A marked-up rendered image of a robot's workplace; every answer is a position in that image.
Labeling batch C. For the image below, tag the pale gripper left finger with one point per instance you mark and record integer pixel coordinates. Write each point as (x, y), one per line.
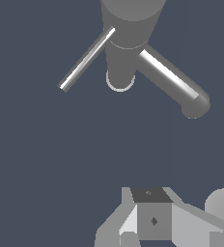
(112, 230)

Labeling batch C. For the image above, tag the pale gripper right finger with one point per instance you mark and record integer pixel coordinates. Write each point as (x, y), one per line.
(191, 226)

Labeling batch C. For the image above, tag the grey metal faucet with spout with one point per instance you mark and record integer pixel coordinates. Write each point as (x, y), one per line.
(123, 25)

